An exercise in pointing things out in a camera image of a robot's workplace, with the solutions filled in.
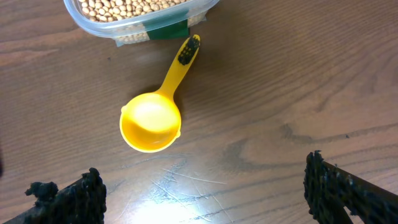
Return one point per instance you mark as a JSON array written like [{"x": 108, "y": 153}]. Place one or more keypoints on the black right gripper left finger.
[{"x": 82, "y": 202}]

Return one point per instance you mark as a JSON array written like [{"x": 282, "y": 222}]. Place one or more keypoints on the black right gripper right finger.
[{"x": 333, "y": 195}]

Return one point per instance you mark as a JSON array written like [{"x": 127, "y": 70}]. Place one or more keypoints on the soybeans pile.
[{"x": 117, "y": 10}]

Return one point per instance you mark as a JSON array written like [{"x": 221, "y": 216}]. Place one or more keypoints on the green tape label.
[{"x": 170, "y": 26}]

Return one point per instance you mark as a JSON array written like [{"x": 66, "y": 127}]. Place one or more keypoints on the yellow plastic measuring scoop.
[{"x": 151, "y": 122}]

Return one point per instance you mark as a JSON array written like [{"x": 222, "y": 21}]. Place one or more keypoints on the clear plastic container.
[{"x": 114, "y": 29}]

